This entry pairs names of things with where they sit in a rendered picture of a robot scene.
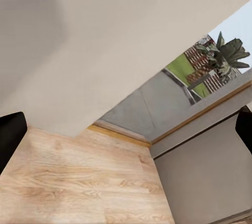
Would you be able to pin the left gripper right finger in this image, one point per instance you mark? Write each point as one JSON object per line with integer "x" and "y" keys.
{"x": 244, "y": 128}

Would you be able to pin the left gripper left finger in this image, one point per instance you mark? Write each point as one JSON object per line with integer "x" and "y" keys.
{"x": 13, "y": 127}

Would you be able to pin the fixed window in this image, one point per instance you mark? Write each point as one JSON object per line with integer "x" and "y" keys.
{"x": 214, "y": 70}

